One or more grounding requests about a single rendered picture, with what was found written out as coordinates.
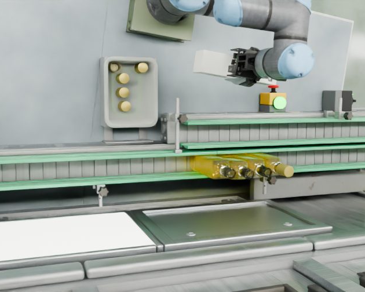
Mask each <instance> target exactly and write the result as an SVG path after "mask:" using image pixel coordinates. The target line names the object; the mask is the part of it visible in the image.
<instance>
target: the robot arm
mask: <svg viewBox="0 0 365 292"><path fill-rule="evenodd" d="M147 6H148V10H149V12H150V14H151V15H152V16H153V17H154V18H155V19H156V20H157V21H159V22H161V23H163V24H177V23H179V22H181V21H183V20H184V19H186V18H187V16H188V15H189V14H197V15H202V16H209V17H214V18H215V20H216V21H217V22H218V23H221V24H224V25H230V26H233V27H243V28H251V29H256V30H263V31H270V32H274V37H273V47H272V48H265V49H263V50H259V49H258V48H255V47H251V48H250V49H242V48H236V49H231V50H230V49H229V51H231V52H234V54H233V59H232V62H231V65H229V66H228V72H230V73H232V74H231V75H227V76H231V77H228V78H224V79H225V80H226V81H230V82H232V83H234V84H236V85H241V86H245V87H252V86H253V85H254V84H255V83H257V81H260V79H261V78H262V79H268V81H270V82H272V80H273V79H274V80H276V81H284V82H285V81H287V79H295V78H302V77H304V76H306V75H308V74H309V73H310V72H311V71H312V69H313V66H314V64H315V57H314V54H313V51H312V49H311V48H310V47H309V46H308V45H307V44H308V43H307V40H308V30H309V19H310V15H311V0H147Z"/></svg>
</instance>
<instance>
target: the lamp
mask: <svg viewBox="0 0 365 292"><path fill-rule="evenodd" d="M273 106H274V107H275V108H276V109H282V108H284V107H285V106H286V100H285V98H284V97H279V96H278V97H275V98H274V99H273Z"/></svg>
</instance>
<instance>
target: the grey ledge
mask: <svg viewBox="0 0 365 292"><path fill-rule="evenodd" d="M275 177H276V179H277V182H275V185H274V184H272V185H271V184H268V182H267V193H266V194H263V193H262V189H263V182H261V181H260V179H259V178H252V179H251V180H250V199H252V200H258V199H276V198H290V197H298V196H312V195H325V194H340V193H347V192H361V191H363V192H365V171H357V169H344V170H326V171H308V172H298V173H294V174H293V175H292V176H291V177H285V176H281V175H278V176H275Z"/></svg>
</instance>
